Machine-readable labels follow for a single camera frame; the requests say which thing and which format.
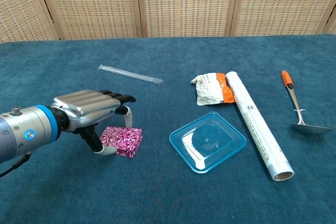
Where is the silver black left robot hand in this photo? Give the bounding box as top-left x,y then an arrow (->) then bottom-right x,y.
49,89 -> 137,156

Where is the straw in clear wrapper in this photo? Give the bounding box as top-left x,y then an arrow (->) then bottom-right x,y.
98,64 -> 164,86

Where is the woven bamboo screen panel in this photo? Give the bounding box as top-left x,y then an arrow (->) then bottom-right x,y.
229,0 -> 336,37
135,0 -> 241,38
0,0 -> 60,43
322,3 -> 336,35
34,0 -> 144,40

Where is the blue carpet table cover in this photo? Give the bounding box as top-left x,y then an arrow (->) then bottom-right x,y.
0,34 -> 336,224

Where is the crumpled white orange packet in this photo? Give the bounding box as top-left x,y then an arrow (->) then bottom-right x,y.
191,72 -> 236,106

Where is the blue clear plastic lid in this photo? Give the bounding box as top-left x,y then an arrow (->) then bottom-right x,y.
169,111 -> 248,174

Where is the white cling film roll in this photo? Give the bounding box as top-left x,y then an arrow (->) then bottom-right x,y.
225,71 -> 295,182

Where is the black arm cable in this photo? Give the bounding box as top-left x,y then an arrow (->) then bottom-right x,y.
0,151 -> 33,178

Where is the steel spoon orange handle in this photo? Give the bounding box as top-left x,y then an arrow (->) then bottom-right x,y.
281,70 -> 333,136

